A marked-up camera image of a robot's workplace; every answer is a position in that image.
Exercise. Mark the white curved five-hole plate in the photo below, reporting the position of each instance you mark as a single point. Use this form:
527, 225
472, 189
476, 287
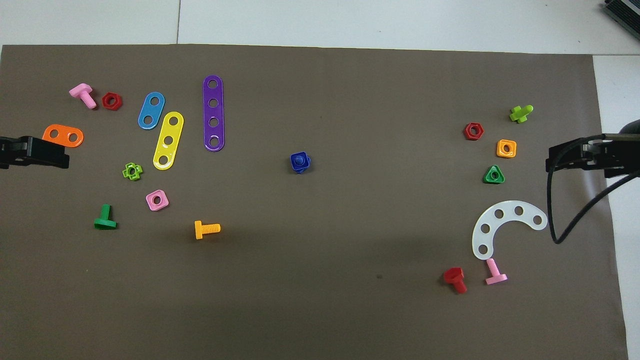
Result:
509, 212

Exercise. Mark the pink square plastic nut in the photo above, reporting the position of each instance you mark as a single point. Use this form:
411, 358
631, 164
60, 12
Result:
163, 205

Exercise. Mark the blue square plastic nut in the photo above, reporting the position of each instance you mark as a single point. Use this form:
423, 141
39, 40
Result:
294, 159

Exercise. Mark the red hexagonal plastic nut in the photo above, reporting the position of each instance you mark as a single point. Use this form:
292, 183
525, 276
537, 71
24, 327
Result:
105, 102
467, 132

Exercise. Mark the dark green triangular nut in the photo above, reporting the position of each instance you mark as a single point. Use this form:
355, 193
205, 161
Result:
487, 180

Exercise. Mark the orange three-hole plastic plate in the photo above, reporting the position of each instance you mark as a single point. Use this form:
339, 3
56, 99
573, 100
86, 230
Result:
63, 135

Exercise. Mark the blue triangular-head plastic screw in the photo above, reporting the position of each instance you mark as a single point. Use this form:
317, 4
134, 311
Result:
299, 160

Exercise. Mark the orange square plastic nut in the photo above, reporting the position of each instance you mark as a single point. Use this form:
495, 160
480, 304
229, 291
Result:
500, 153

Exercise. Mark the pink plastic screw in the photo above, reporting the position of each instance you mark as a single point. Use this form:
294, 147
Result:
81, 91
495, 277

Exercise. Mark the lime green plastic screw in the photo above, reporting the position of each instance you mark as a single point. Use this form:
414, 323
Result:
520, 114

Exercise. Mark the yellow three-hole plastic plate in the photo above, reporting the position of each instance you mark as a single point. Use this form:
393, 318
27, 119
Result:
171, 131

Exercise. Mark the black ribbed electronic device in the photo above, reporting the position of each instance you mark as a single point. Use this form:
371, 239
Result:
627, 15

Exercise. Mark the brown paper mat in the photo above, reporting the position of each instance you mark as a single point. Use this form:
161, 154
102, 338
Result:
320, 280

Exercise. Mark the red plastic screw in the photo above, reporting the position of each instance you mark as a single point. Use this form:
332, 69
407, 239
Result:
454, 275

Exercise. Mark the dark green plastic screw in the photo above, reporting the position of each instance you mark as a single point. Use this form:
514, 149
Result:
105, 223

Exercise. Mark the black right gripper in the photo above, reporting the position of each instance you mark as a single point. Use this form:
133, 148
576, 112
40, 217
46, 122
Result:
622, 157

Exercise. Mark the purple four-hole plastic plate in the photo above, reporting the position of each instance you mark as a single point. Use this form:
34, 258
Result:
213, 112

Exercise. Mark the lime green cross-shaped nut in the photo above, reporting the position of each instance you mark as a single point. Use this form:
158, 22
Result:
125, 172

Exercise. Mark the blue two-hole plastic plate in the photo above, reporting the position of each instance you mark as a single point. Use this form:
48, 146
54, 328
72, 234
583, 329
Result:
151, 110

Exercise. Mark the orange plastic screw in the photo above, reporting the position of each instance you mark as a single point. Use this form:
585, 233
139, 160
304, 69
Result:
199, 229

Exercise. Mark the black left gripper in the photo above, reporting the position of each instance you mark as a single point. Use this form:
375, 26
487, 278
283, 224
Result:
47, 154

